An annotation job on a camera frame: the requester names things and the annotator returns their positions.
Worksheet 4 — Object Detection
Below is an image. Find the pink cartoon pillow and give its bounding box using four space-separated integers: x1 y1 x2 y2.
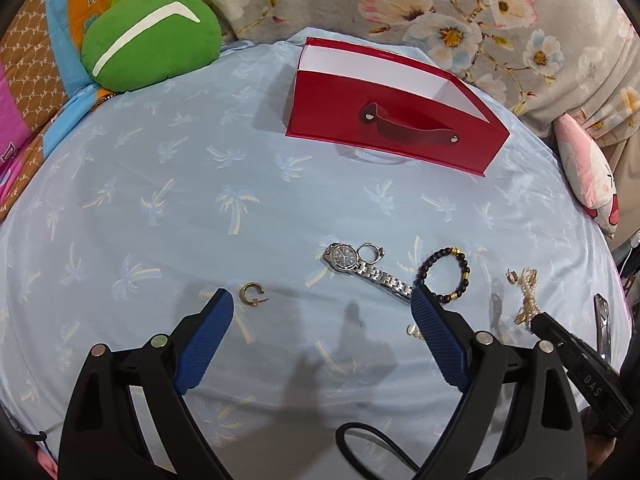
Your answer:
554 112 624 239

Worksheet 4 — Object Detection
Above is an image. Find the silver ring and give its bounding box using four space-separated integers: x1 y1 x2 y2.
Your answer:
358 242 387 264

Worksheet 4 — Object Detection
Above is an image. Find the gold hoop earring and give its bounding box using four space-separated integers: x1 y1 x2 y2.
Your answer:
239 283 271 306

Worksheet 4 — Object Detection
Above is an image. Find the gold chain necklace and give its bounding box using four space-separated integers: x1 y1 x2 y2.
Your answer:
514 268 542 325

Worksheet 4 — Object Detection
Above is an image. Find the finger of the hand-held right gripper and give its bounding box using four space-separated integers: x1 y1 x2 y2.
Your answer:
530 312 633 434

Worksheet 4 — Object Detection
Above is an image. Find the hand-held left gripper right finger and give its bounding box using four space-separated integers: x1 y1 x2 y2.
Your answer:
410 284 587 480

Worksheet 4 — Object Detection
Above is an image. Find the grey floral blanket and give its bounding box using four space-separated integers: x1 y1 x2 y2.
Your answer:
162 0 640 241

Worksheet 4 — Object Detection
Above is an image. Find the light blue palm print sheet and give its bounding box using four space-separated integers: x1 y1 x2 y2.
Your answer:
0 25 632 480

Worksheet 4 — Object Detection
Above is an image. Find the black cable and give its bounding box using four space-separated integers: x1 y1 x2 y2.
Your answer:
336 422 427 480

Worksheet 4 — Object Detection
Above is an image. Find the red box with handle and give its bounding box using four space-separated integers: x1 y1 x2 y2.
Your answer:
285 36 511 179

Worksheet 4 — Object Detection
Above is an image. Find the dark beaded bracelet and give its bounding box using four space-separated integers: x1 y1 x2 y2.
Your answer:
414 246 472 306

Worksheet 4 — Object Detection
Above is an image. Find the silver metal clip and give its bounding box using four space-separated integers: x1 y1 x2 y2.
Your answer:
593 294 613 362

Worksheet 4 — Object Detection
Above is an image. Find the colourful cartoon printed blanket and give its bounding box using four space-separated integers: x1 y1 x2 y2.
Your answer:
0 0 173 223

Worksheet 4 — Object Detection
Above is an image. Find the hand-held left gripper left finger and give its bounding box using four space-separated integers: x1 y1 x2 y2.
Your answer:
57 288 236 480

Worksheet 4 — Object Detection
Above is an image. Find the green plush pillow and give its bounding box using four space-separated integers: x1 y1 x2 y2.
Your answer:
81 0 223 94

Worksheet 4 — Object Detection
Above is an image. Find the silver wrist watch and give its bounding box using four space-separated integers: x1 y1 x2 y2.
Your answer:
322 242 416 306

